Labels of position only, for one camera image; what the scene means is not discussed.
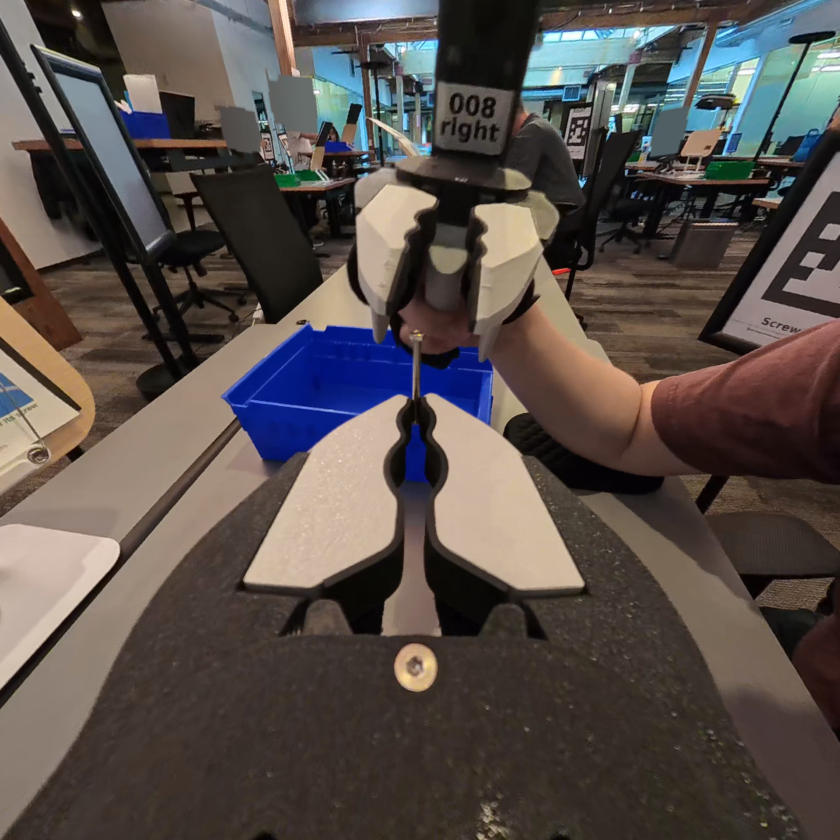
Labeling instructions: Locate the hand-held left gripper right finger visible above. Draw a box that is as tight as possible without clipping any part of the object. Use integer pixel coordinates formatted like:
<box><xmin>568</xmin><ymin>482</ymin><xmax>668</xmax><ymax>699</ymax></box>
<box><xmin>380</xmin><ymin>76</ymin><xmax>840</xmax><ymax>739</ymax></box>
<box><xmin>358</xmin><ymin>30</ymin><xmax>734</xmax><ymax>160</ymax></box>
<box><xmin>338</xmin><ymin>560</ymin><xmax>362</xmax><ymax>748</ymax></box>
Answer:
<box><xmin>424</xmin><ymin>394</ymin><xmax>587</xmax><ymax>635</ymax></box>

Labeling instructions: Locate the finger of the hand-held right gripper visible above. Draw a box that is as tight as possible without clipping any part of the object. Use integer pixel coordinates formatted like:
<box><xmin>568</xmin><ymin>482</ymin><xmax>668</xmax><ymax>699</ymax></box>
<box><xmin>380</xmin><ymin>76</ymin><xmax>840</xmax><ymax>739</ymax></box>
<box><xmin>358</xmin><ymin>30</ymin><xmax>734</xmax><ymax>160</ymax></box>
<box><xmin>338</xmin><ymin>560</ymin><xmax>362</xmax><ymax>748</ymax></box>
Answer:
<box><xmin>354</xmin><ymin>184</ymin><xmax>439</xmax><ymax>345</ymax></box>
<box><xmin>462</xmin><ymin>190</ymin><xmax>560</xmax><ymax>363</ymax></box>

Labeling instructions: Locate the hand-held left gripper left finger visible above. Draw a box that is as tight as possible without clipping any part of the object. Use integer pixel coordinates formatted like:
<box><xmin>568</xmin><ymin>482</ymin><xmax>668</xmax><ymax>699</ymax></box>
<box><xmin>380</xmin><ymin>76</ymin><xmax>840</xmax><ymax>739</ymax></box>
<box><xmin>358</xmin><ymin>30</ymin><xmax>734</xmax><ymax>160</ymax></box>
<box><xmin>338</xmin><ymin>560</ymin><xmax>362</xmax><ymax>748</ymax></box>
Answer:
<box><xmin>241</xmin><ymin>394</ymin><xmax>412</xmax><ymax>632</ymax></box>

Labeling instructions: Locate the blue plastic bin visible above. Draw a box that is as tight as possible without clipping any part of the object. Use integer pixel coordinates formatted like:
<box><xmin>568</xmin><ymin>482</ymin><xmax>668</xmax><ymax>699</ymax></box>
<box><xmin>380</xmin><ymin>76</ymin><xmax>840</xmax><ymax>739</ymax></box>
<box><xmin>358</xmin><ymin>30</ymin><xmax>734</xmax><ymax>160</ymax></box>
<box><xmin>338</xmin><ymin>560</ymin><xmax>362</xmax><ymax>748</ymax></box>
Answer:
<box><xmin>222</xmin><ymin>323</ymin><xmax>494</xmax><ymax>483</ymax></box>

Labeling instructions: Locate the person's right forearm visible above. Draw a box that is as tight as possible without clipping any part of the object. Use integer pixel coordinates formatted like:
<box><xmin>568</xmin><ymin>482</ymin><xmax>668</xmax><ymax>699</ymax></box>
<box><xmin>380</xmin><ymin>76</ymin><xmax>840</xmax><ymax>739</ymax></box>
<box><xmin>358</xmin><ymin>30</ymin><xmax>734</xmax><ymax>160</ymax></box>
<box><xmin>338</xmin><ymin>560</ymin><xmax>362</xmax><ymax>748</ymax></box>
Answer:
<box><xmin>492</xmin><ymin>303</ymin><xmax>840</xmax><ymax>483</ymax></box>

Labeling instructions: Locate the person's right hand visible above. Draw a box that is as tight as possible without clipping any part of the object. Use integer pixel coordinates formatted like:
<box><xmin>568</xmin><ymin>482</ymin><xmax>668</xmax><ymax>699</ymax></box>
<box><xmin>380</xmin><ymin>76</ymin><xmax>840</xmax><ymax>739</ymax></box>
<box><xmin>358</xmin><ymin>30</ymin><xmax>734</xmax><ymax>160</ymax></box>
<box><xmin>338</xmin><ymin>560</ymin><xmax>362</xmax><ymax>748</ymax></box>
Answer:
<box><xmin>392</xmin><ymin>295</ymin><xmax>535</xmax><ymax>376</ymax></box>

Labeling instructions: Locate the black framed marker sign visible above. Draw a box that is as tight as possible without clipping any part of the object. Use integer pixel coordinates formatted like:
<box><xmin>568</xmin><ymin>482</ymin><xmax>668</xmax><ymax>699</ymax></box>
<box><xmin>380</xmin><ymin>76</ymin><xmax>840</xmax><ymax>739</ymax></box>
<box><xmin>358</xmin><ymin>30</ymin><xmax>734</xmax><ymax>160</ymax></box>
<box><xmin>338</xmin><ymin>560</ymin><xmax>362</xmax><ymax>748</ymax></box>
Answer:
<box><xmin>697</xmin><ymin>128</ymin><xmax>840</xmax><ymax>355</ymax></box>
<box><xmin>563</xmin><ymin>101</ymin><xmax>595</xmax><ymax>161</ymax></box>

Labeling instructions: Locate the black mesh office chair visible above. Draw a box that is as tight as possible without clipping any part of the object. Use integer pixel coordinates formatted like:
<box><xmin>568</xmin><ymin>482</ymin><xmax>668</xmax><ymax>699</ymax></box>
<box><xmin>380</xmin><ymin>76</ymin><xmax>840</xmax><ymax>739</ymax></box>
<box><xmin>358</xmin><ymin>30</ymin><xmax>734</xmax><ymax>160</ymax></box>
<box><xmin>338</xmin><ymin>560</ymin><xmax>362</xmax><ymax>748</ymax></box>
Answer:
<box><xmin>190</xmin><ymin>164</ymin><xmax>327</xmax><ymax>327</ymax></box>

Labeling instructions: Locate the metal waste bin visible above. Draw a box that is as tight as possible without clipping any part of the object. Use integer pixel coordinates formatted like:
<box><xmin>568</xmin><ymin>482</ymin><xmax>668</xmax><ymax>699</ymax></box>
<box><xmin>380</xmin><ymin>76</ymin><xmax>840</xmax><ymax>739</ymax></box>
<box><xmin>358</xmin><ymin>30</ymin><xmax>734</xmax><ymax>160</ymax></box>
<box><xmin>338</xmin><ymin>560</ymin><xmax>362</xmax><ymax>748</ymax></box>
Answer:
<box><xmin>669</xmin><ymin>218</ymin><xmax>740</xmax><ymax>270</ymax></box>

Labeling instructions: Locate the black wheeled office chair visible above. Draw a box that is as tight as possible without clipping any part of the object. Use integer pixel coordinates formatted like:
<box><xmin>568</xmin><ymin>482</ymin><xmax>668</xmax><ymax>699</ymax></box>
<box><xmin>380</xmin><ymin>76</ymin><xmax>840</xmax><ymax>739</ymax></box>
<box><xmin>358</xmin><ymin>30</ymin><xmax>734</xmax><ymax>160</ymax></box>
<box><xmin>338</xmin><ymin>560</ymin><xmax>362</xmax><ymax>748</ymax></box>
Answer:
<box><xmin>147</xmin><ymin>228</ymin><xmax>252</xmax><ymax>345</ymax></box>

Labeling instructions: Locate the black office chair seat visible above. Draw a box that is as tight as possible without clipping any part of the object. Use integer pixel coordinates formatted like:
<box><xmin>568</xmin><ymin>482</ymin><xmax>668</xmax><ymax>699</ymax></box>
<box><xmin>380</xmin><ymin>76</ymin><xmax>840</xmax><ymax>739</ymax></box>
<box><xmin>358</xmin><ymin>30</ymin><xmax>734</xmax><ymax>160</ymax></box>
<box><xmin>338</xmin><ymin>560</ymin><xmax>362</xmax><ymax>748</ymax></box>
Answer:
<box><xmin>696</xmin><ymin>472</ymin><xmax>840</xmax><ymax>634</ymax></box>

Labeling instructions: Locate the instruction sheet on stand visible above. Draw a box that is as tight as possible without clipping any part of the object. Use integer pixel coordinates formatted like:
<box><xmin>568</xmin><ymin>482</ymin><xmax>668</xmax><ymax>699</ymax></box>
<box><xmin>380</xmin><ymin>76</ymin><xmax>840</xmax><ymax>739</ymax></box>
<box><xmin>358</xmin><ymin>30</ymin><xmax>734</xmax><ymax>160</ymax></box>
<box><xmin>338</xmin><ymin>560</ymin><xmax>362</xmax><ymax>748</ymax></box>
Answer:
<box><xmin>0</xmin><ymin>295</ymin><xmax>122</xmax><ymax>691</ymax></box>

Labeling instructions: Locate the black framed board stand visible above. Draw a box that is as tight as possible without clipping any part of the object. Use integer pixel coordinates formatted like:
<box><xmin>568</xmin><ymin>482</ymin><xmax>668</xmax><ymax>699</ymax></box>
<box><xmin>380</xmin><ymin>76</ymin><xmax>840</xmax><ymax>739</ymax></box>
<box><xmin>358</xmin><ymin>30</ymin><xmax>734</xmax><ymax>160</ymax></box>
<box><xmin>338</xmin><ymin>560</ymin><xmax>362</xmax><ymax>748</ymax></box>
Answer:
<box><xmin>0</xmin><ymin>20</ymin><xmax>204</xmax><ymax>403</ymax></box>

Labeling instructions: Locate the printed instruction poster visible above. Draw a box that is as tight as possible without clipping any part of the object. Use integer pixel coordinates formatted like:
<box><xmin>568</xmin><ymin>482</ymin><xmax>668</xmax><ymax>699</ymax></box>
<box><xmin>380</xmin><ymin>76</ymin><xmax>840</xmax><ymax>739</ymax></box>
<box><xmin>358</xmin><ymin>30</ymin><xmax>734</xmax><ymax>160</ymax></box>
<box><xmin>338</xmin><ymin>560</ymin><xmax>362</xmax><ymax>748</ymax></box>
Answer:
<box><xmin>0</xmin><ymin>346</ymin><xmax>83</xmax><ymax>483</ymax></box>

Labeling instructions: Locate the black floor lamp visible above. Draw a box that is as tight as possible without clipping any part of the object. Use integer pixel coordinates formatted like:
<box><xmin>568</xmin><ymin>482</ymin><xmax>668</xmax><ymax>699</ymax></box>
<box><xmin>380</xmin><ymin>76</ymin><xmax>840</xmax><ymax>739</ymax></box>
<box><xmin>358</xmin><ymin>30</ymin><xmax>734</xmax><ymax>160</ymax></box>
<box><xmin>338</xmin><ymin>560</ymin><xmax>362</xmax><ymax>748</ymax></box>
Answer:
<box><xmin>768</xmin><ymin>31</ymin><xmax>837</xmax><ymax>161</ymax></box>

